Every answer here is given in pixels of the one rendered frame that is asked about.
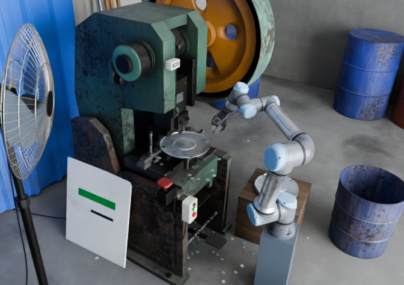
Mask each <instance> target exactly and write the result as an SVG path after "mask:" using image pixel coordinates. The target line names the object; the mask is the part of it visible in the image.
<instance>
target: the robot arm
mask: <svg viewBox="0 0 404 285"><path fill-rule="evenodd" d="M248 90H249V88H248V86H247V84H245V83H243V82H237V83H236V85H235V86H234V87H233V89H232V91H231V93H230V94H229V96H228V97H226V101H225V103H224V106H223V108H222V109H221V110H220V112H219V113H217V115H215V116H214V118H212V133H213V134H217V133H219V132H221V131H223V130H224V129H225V128H226V127H227V123H229V122H230V121H231V119H232V118H233V116H234V114H232V112H235V110H237V108H239V111H240V113H241V114H242V115H243V116H244V117H245V118H251V117H253V116H255V114H256V112H261V111H264V112H265V113H266V114H267V115H268V116H269V118H270V119H271V120H272V121H273V122H274V123H275V124H276V126H277V127H278V128H279V130H280V131H282V133H283V134H284V135H285V137H286V138H287V139H288V140H289V141H288V142H282V143H276V144H273V145H270V146H269V147H268V148H267V149H266V150H265V153H264V158H265V159H264V162H265V165H266V167H267V169H268V172H267V174H266V177H265V181H264V183H263V186H262V189H261V191H260V195H258V196H257V197H256V198H255V199H254V202H253V203H250V204H248V205H247V212H248V216H249V219H250V221H251V222H252V224H253V225H255V226H258V225H262V224H268V226H267V230H268V232H269V234H270V235H271V236H273V237H275V238H277V239H281V240H286V239H290V238H292V237H293V236H294V234H295V224H294V218H295V212H296V208H297V200H296V198H295V197H294V196H293V195H292V194H290V193H288V192H280V189H281V187H282V185H283V182H284V179H285V177H286V176H288V175H289V174H290V173H291V172H292V169H293V167H297V166H300V165H305V164H307V163H308V162H310V161H311V159H312V158H313V156H314V143H313V140H312V139H311V138H310V136H309V135H308V134H307V133H306V132H303V131H302V130H300V128H299V127H297V125H296V124H295V123H294V122H293V121H292V119H291V118H290V117H289V116H288V115H287V114H286V113H285V112H284V111H283V110H282V109H281V108H280V101H279V100H278V97H277V96H265V97H256V98H252V99H250V98H249V97H248V95H247V92H248ZM216 127H217V129H216V130H215V128H216Z"/></svg>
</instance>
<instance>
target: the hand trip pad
mask: <svg viewBox="0 0 404 285"><path fill-rule="evenodd" d="M157 184H158V185H159V186H161V187H163V188H164V189H167V188H169V187H170V186H171V185H172V184H173V181H172V180H169V179H167V178H164V177H163V178H161V179H159V180H158V181H157Z"/></svg>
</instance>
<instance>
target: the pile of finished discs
mask: <svg viewBox="0 0 404 285"><path fill-rule="evenodd" d="M265 177H266V174H264V175H263V176H262V175H261V176H259V177H258V178H257V179H256V181H255V184H254V189H255V191H256V193H257V195H260V191H261V189H262V186H263V183H264V181H265ZM298 191H299V186H298V184H297V183H296V182H295V181H294V180H292V179H291V178H290V177H288V176H286V177H285V179H284V182H283V185H282V187H281V189H280V192H288V193H290V194H292V195H293V196H294V197H295V198H296V197H297V195H298Z"/></svg>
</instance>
